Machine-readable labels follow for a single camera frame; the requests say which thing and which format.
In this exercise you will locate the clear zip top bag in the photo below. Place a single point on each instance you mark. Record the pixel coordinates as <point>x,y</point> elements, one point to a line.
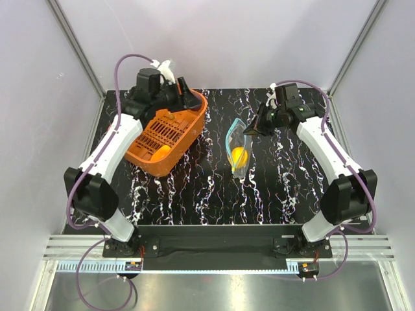
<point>236,138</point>

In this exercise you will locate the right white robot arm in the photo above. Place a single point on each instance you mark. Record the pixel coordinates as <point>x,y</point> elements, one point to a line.
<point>351,189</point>

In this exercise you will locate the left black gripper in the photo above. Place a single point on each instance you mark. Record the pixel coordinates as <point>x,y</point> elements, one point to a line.
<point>187,100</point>

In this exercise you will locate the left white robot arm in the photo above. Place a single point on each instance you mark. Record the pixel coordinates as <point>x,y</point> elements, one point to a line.
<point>91,200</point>

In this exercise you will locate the connector box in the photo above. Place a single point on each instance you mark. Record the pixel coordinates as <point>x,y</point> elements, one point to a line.
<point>308,269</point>
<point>133,265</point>

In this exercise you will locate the orange carrot piece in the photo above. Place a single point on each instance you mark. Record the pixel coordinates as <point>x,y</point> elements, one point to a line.
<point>161,153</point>

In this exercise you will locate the left connector box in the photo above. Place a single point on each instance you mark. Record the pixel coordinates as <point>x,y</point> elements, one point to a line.
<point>133,265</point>

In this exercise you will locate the aluminium frame rail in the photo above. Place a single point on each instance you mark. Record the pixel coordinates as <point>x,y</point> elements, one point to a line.
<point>360,247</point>

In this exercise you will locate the orange plastic basket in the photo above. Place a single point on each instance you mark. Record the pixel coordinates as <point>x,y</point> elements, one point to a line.
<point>179,133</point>

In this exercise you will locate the yellow lemon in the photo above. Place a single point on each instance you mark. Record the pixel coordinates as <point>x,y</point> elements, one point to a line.
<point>239,157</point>

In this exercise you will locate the right connector box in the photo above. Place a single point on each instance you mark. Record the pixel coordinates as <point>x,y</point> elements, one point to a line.
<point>308,269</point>

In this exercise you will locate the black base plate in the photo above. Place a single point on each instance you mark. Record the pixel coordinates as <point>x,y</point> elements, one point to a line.
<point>159,240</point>

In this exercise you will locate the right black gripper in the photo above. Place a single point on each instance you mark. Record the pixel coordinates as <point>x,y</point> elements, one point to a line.
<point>258,127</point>

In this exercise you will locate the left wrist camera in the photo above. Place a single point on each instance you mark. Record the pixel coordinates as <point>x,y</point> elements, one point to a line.
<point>151,80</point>

